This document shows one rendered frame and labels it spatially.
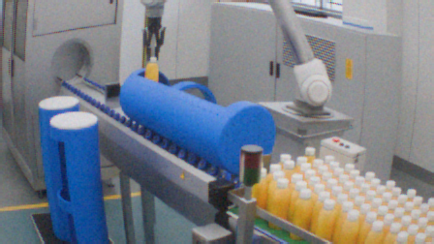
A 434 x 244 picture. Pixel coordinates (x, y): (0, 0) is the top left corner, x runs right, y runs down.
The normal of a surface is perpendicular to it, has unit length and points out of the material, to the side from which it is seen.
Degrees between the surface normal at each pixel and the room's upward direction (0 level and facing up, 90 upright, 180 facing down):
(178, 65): 90
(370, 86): 90
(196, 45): 90
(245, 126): 90
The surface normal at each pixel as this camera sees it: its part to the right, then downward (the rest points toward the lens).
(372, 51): 0.51, 0.26
